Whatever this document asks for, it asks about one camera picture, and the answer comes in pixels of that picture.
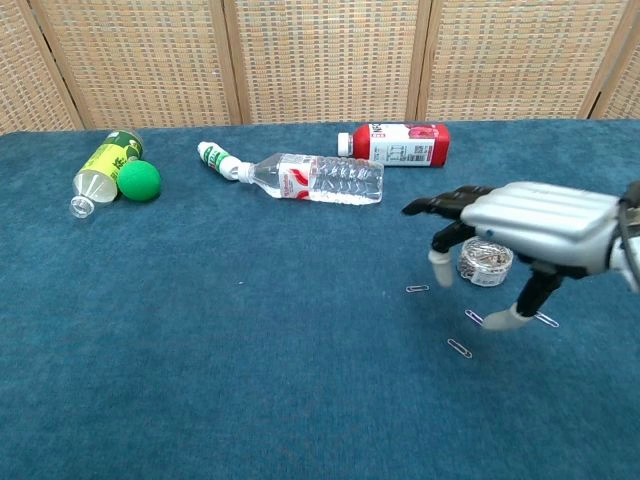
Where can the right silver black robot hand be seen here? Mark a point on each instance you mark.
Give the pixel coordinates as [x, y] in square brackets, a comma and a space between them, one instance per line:
[540, 215]

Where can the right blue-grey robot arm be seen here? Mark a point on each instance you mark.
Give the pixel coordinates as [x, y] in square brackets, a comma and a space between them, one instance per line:
[630, 270]

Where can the clear jar of paperclips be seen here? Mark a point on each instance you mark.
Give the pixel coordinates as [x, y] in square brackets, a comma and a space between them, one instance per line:
[487, 265]

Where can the silver paperclip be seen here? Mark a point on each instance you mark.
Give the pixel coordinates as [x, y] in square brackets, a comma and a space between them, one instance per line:
[472, 315]
[459, 348]
[417, 289]
[550, 321]

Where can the red juice bottle white cap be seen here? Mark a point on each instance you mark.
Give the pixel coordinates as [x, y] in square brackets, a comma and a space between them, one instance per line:
[400, 145]

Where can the clear water bottle red label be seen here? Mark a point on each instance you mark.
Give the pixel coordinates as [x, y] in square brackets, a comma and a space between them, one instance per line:
[325, 180]

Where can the woven wooden folding screen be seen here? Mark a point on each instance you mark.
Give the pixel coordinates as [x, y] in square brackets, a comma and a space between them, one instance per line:
[325, 60]

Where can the small white bottle green label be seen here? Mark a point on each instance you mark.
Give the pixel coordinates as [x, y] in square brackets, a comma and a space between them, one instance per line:
[215, 159]

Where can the green foam ball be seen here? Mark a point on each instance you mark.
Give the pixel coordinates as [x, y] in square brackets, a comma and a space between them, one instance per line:
[140, 181]

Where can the green label plastic bottle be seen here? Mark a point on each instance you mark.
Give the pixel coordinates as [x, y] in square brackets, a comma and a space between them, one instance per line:
[107, 160]

